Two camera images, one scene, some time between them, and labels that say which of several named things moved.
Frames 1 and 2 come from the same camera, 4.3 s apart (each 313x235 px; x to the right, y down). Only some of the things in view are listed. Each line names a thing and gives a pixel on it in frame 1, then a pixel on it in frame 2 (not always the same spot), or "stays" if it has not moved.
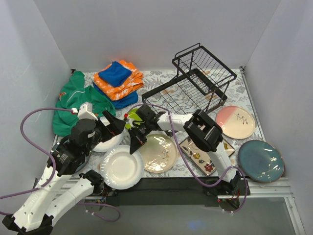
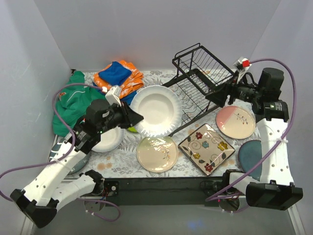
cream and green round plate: x=160 y=152 stays
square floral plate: x=201 y=158 stays
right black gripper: x=141 y=129 → x=230 y=92
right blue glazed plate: x=261 y=161 stays
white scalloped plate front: x=120 y=169 → x=160 y=107
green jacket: x=74 y=94 stays
